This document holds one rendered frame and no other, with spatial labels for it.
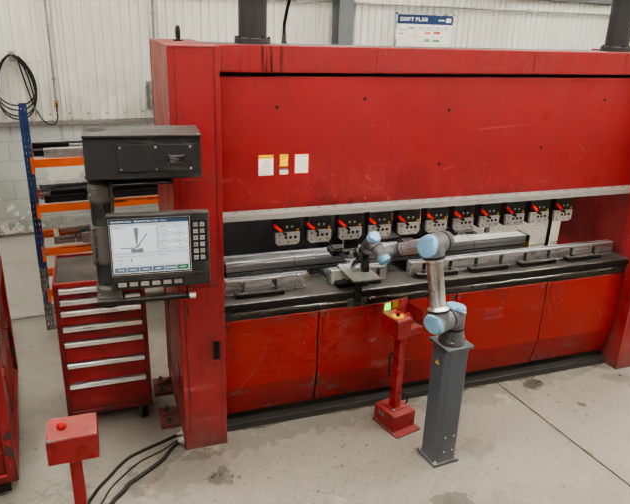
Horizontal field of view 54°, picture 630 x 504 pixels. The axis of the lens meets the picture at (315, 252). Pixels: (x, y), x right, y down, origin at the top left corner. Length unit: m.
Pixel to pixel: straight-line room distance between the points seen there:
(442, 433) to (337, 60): 2.19
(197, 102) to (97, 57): 4.45
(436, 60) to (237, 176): 1.33
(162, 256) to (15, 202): 4.98
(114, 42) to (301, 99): 4.31
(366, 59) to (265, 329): 1.66
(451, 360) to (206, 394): 1.41
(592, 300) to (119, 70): 5.44
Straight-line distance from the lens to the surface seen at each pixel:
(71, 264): 4.07
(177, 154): 2.81
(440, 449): 3.85
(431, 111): 3.86
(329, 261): 4.12
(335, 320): 3.88
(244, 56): 3.39
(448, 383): 3.60
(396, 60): 3.69
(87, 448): 2.86
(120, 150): 2.81
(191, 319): 3.50
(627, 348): 5.32
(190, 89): 3.16
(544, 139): 4.37
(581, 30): 10.85
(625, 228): 5.07
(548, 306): 4.74
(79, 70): 7.54
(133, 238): 2.89
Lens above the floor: 2.43
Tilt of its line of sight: 20 degrees down
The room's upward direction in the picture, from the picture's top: 2 degrees clockwise
